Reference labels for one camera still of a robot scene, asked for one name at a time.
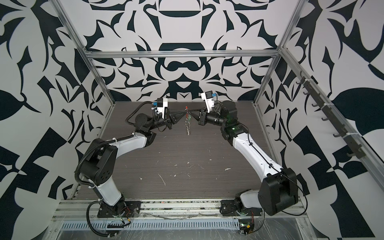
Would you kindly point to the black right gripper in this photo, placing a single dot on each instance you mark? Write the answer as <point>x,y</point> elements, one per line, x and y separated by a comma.
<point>203,120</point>

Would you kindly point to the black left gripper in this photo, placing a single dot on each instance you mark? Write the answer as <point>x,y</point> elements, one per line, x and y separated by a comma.
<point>174,118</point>

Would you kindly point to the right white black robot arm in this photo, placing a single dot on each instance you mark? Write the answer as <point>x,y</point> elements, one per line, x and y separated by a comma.
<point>279,189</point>

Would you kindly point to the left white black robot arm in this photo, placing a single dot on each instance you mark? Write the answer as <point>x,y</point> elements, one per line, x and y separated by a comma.
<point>95,169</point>

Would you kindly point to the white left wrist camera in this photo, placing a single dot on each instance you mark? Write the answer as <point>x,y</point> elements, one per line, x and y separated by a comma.
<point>159,108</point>

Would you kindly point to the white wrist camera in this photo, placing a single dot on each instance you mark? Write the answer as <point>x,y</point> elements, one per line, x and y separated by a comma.
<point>159,108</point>
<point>209,99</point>

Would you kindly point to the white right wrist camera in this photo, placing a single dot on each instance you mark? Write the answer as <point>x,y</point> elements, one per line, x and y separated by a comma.
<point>209,99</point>

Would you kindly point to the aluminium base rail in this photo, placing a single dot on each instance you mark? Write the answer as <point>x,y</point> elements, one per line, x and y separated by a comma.
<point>168,214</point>

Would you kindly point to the black wall hook rail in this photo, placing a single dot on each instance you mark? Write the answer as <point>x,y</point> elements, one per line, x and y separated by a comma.
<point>333,115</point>

